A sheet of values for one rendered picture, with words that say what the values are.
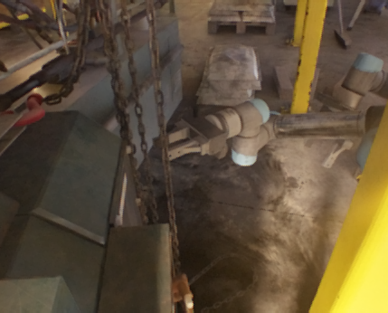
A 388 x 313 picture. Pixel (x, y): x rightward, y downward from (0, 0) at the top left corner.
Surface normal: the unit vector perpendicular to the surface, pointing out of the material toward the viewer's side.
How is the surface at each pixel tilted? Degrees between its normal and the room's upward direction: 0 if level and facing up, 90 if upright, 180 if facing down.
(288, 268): 0
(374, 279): 90
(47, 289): 0
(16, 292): 0
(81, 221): 45
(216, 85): 61
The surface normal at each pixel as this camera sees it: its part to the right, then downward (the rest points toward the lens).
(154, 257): -0.04, -0.80
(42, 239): 0.68, -0.62
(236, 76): -0.17, 0.18
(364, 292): -0.25, 0.58
